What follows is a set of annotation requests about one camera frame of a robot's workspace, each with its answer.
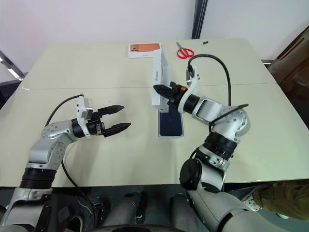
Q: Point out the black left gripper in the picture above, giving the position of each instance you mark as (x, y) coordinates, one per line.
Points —
(95, 125)

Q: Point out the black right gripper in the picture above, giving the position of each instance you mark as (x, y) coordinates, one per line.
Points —
(176, 95)

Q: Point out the white box lid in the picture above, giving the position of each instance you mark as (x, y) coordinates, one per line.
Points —
(158, 70)

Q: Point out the dark blue smartphone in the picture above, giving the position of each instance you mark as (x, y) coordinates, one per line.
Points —
(170, 123)

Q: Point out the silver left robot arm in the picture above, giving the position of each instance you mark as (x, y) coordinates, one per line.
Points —
(46, 152)

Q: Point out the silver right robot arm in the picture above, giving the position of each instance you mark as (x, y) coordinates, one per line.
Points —
(217, 149)

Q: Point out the white box base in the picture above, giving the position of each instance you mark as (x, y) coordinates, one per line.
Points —
(171, 137)

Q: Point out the orange printed phone box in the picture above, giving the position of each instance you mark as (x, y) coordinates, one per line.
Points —
(142, 49)

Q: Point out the dark rounded grey shape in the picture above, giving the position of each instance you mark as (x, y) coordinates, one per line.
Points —
(181, 210)
(128, 209)

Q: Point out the black shoe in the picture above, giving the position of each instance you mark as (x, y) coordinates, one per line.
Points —
(77, 222)

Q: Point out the dark curved rim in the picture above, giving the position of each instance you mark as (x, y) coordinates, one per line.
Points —
(144, 228)

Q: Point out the brown wooden cabinet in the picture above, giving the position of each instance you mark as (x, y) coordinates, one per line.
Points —
(292, 65)

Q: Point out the white sneaker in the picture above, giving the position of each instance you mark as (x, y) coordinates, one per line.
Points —
(282, 215)
(251, 200)

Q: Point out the olive trouser leg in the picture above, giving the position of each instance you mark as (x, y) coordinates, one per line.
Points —
(285, 200)

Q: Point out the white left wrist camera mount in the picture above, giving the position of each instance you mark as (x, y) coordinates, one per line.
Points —
(83, 116)

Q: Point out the dark vertical wall post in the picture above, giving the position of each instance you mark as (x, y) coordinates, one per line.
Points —
(200, 18)

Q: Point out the small black bracket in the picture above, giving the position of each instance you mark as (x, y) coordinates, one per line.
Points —
(267, 61)

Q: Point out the shiny metal frame bar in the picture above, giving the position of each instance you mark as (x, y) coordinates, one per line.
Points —
(10, 65)

